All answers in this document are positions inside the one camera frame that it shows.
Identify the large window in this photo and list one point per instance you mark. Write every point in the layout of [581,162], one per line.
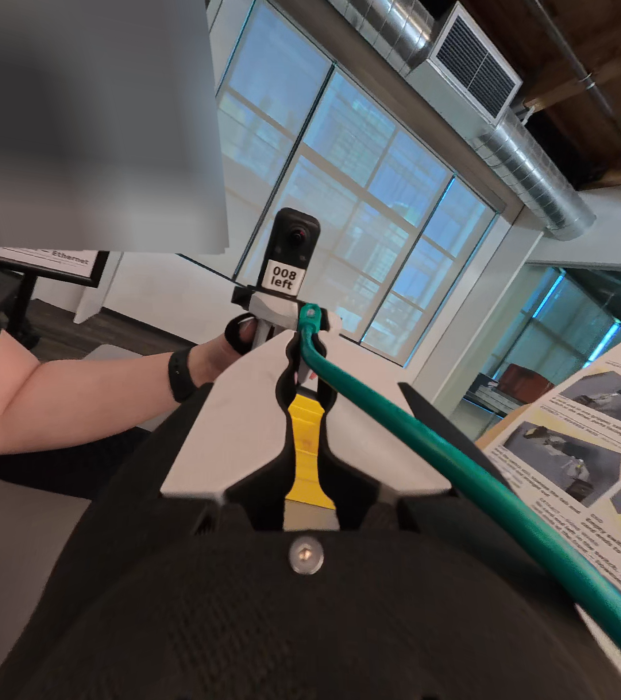
[354,164]

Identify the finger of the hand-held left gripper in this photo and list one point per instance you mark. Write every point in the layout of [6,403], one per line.
[277,314]
[331,322]

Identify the brown leather seat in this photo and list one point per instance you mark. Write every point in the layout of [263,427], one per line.
[524,383]

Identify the black framed sign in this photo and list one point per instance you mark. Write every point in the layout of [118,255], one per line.
[42,262]

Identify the instruction poster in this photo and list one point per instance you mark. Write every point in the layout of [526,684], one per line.
[589,437]

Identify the black sign stand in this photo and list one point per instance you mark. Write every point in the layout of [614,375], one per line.
[15,306]

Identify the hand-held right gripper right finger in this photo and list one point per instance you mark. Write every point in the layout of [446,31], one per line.
[376,454]

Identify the person's left forearm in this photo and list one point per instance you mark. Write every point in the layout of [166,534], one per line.
[69,399]

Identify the round spiral air duct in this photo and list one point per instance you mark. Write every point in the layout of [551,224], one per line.
[387,27]
[540,180]

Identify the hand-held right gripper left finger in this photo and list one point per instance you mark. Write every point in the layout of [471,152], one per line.
[223,437]

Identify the interior glass window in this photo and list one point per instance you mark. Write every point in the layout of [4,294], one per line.
[578,317]

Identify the grey wall air vent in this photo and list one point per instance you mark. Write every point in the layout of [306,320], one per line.
[469,65]

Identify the person's left hand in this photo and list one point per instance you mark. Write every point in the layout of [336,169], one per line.
[212,363]

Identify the black wristband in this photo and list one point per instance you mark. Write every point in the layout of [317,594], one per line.
[182,377]

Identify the yellow plastic bin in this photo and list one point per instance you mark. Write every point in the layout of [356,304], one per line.
[305,448]

